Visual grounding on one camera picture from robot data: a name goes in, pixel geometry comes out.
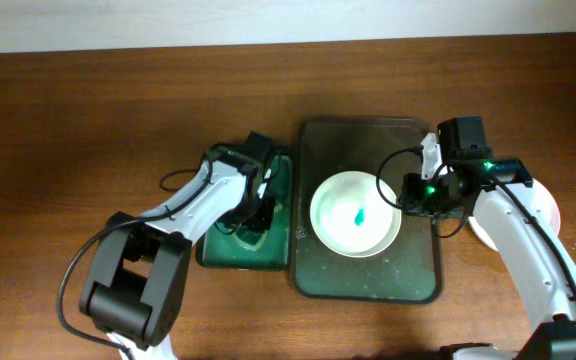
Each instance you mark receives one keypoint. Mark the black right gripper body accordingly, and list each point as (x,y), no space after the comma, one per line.
(428,197)

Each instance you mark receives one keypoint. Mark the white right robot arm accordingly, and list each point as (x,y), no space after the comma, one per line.
(500,196)

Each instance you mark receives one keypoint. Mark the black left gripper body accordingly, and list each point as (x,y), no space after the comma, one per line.
(255,213)

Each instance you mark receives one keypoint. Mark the large dark serving tray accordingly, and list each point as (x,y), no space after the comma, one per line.
(409,270)

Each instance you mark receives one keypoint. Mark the green yellow scrub sponge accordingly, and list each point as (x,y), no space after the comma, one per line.
(250,240)

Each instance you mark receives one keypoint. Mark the white plate corner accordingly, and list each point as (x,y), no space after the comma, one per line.
(351,213)

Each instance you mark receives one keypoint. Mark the grey plate with green stain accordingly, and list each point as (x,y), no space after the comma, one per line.
(481,234)

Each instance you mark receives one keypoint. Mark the small green water tray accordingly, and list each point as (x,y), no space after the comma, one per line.
(218,248)

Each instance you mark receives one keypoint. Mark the white plate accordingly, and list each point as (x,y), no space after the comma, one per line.
(548,205)

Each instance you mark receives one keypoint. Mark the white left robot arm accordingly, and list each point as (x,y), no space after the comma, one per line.
(134,288)

